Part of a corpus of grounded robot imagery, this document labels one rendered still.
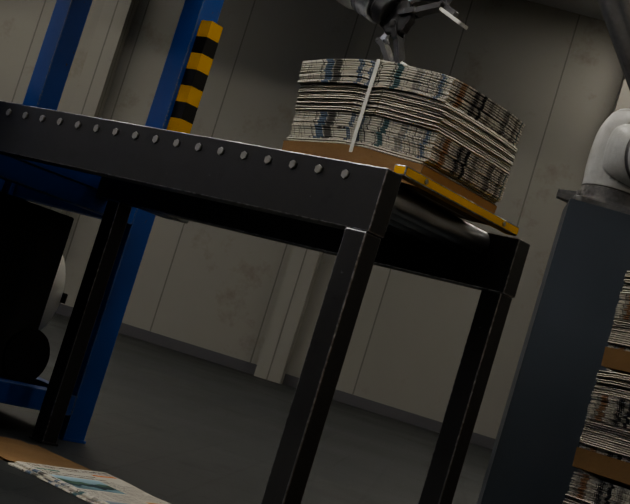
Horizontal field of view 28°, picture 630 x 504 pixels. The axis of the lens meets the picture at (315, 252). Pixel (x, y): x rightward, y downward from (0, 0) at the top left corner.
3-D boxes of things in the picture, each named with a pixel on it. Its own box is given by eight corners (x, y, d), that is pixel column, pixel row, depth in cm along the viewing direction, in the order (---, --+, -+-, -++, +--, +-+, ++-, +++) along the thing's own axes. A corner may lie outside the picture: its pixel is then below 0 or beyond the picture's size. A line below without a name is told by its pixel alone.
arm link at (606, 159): (612, 202, 332) (635, 123, 333) (661, 204, 316) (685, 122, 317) (567, 182, 324) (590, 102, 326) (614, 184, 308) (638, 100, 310)
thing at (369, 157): (490, 226, 258) (498, 206, 258) (415, 186, 236) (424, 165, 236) (430, 207, 268) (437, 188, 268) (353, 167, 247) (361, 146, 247)
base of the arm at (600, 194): (552, 205, 331) (557, 185, 332) (634, 229, 328) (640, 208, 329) (558, 194, 313) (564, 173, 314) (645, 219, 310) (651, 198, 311)
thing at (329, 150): (415, 204, 271) (420, 185, 272) (337, 164, 249) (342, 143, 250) (357, 198, 281) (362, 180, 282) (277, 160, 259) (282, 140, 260)
